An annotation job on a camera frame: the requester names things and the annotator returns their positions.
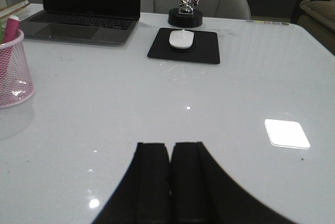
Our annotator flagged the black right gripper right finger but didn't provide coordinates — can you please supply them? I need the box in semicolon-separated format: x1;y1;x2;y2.
171;142;291;223

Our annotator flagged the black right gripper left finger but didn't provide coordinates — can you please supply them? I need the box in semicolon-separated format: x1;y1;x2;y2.
93;143;170;223

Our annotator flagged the pink highlighter pen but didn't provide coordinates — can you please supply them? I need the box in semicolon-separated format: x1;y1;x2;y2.
0;15;20;78

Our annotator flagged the green highlighter pen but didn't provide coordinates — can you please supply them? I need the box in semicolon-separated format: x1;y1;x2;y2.
0;21;5;44

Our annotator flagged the pink mesh pen holder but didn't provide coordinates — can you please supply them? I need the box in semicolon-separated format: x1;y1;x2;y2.
1;30;35;108

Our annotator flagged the black mouse pad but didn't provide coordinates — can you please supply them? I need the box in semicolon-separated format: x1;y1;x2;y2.
147;28;220;64

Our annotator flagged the white computer mouse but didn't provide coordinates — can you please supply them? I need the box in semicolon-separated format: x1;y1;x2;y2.
169;29;194;49

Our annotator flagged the ferris wheel desk ornament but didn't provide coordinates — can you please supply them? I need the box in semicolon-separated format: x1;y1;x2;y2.
160;0;221;28

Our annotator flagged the grey open laptop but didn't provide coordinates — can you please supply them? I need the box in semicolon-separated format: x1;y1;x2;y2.
20;0;141;45

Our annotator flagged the brown cushioned seat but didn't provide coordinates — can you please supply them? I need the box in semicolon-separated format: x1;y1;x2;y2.
297;0;335;54

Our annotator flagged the bottom pale book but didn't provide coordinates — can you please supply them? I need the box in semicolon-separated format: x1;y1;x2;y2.
1;7;30;28

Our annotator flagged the middle cream book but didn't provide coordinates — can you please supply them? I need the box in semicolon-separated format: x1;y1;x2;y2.
0;0;30;17

